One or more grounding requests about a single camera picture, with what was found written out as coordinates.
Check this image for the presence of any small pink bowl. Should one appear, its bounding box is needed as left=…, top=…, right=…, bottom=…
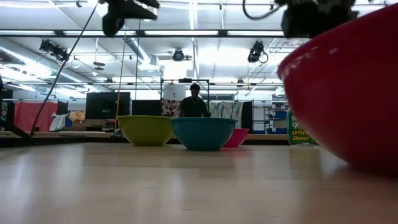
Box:
left=223, top=128, right=250, bottom=148

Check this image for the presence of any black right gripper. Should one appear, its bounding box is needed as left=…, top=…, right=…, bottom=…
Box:
left=275, top=0, right=359, bottom=39

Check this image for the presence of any patterned cloth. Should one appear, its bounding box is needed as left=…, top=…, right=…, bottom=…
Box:
left=161, top=98, right=183, bottom=118

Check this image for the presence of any person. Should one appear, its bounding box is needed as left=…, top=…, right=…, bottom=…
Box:
left=179, top=83, right=212, bottom=118

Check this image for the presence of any teal bowl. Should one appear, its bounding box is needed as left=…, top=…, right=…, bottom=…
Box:
left=170, top=117, right=239, bottom=152

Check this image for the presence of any black ceiling light cluster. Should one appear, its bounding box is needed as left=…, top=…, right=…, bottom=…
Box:
left=39, top=39, right=70, bottom=62

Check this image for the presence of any red cloth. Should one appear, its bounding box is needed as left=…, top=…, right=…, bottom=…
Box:
left=14, top=101, right=59, bottom=133

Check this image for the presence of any black monitor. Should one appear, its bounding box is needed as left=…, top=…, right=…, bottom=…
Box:
left=85, top=91, right=131, bottom=120

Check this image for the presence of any black ceiling camera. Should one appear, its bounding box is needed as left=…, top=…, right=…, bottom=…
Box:
left=247, top=40, right=269, bottom=64

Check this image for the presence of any yellow pole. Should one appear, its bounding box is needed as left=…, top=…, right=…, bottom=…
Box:
left=113, top=30, right=128, bottom=131

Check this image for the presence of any blue storage shelf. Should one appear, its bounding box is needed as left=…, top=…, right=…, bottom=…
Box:
left=252, top=100, right=289, bottom=135

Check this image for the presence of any yellow-green bowl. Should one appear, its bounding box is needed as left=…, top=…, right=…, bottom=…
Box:
left=117, top=115, right=175, bottom=147

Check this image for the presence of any green all-purpose cleaner bottle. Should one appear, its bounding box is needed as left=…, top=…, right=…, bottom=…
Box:
left=286, top=108, right=319, bottom=147

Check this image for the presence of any large red bowl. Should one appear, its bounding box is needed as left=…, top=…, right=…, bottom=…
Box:
left=277, top=3, right=398, bottom=175

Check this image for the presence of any black looped cable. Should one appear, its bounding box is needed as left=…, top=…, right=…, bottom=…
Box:
left=242, top=0, right=284, bottom=21

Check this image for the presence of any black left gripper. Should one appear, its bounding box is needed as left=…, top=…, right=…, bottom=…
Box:
left=99, top=0, right=161, bottom=38

